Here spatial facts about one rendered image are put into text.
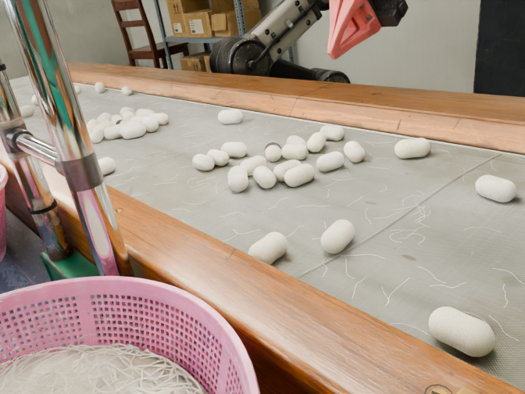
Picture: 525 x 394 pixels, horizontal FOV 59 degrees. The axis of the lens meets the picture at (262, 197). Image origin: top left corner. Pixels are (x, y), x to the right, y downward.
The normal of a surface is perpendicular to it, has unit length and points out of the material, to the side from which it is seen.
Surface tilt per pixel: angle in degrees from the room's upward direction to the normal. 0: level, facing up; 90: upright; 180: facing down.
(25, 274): 0
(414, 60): 90
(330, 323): 0
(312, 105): 45
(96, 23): 90
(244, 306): 0
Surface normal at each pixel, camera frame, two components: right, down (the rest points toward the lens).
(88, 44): 0.63, 0.25
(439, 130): -0.62, -0.36
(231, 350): -0.92, 0.04
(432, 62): -0.76, 0.37
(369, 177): -0.14, -0.89
